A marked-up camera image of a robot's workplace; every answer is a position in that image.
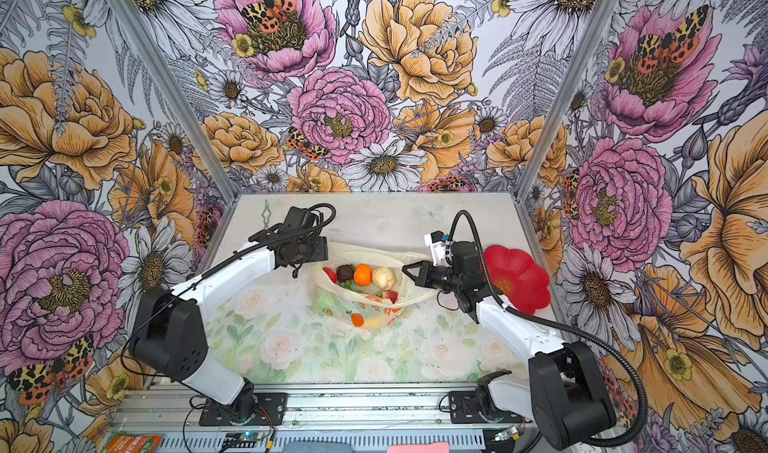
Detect orange green packet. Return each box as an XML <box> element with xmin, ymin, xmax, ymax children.
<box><xmin>103</xmin><ymin>432</ymin><xmax>163</xmax><ymax>453</ymax></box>

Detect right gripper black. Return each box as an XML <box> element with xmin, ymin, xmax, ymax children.
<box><xmin>401</xmin><ymin>259</ymin><xmax>463</xmax><ymax>293</ymax></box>

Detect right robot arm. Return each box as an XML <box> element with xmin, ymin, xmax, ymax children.
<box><xmin>402</xmin><ymin>232</ymin><xmax>617</xmax><ymax>450</ymax></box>

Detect metal tongs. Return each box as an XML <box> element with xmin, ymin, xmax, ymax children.
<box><xmin>261</xmin><ymin>200</ymin><xmax>271</xmax><ymax>229</ymax></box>

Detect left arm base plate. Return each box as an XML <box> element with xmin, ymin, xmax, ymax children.
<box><xmin>199</xmin><ymin>392</ymin><xmax>288</xmax><ymax>427</ymax></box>

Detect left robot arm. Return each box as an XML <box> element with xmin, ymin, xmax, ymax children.
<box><xmin>126</xmin><ymin>203</ymin><xmax>336</xmax><ymax>424</ymax></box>

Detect translucent yellowish plastic bag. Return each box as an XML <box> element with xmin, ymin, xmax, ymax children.
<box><xmin>309</xmin><ymin>243</ymin><xmax>437</xmax><ymax>330</ymax></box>

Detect red flower-shaped bowl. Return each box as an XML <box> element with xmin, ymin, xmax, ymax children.
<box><xmin>484</xmin><ymin>245</ymin><xmax>551</xmax><ymax>315</ymax></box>

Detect orange fake fruit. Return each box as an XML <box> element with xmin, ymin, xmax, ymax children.
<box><xmin>353</xmin><ymin>264</ymin><xmax>373</xmax><ymax>287</ymax></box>

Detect small circuit board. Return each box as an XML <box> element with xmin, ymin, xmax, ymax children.
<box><xmin>219</xmin><ymin>432</ymin><xmax>276</xmax><ymax>452</ymax></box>

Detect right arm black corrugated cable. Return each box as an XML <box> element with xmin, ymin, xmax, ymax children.
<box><xmin>448</xmin><ymin>209</ymin><xmax>649</xmax><ymax>448</ymax></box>

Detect cream fake garlic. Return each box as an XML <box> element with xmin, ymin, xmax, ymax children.
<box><xmin>371</xmin><ymin>267</ymin><xmax>398</xmax><ymax>292</ymax></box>

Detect red fake apple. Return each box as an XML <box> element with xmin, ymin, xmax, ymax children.
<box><xmin>323</xmin><ymin>267</ymin><xmax>338</xmax><ymax>283</ymax></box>

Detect pink cloth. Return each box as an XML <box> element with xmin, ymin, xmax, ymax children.
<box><xmin>386</xmin><ymin>442</ymin><xmax>450</xmax><ymax>453</ymax></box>

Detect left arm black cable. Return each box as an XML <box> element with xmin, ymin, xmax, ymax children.
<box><xmin>119</xmin><ymin>202</ymin><xmax>337</xmax><ymax>453</ymax></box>

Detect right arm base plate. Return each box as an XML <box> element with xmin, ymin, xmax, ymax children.
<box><xmin>447</xmin><ymin>391</ymin><xmax>524</xmax><ymax>425</ymax></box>

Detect dark purple fake mangosteen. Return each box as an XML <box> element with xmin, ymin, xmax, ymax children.
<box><xmin>335</xmin><ymin>264</ymin><xmax>356</xmax><ymax>283</ymax></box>

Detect aluminium front rail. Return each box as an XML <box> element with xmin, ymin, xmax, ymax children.
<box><xmin>110</xmin><ymin>383</ymin><xmax>619</xmax><ymax>433</ymax></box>

